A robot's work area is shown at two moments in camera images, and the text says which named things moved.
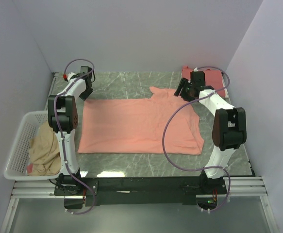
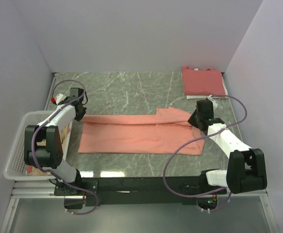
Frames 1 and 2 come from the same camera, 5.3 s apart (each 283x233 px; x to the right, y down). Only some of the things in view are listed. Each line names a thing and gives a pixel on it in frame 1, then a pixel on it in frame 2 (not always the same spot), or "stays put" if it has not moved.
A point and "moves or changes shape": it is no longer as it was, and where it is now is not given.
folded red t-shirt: (213, 78) stays put
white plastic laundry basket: (15, 168) stays put
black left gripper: (84, 97) to (79, 117)
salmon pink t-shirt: (162, 124) moves or changes shape
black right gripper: (183, 83) to (191, 120)
